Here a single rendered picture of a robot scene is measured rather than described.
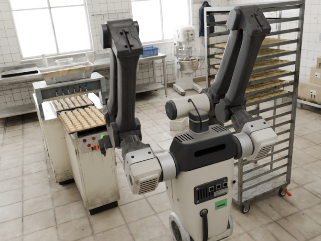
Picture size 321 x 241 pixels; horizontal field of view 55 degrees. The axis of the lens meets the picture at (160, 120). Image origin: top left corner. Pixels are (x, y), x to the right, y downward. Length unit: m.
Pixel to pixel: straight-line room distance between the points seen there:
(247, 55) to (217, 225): 0.62
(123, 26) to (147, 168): 0.42
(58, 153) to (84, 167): 0.72
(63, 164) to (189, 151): 2.76
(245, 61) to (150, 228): 2.11
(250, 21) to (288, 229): 2.21
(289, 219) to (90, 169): 1.84
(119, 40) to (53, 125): 2.65
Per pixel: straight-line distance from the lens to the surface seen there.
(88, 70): 3.44
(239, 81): 1.18
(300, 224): 3.09
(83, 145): 2.81
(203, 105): 1.09
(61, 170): 3.68
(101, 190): 3.09
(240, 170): 2.79
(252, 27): 1.07
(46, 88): 3.35
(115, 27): 0.91
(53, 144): 3.54
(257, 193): 3.11
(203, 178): 1.07
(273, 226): 3.01
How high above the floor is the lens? 1.89
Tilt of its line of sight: 21 degrees down
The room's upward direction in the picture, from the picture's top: 5 degrees counter-clockwise
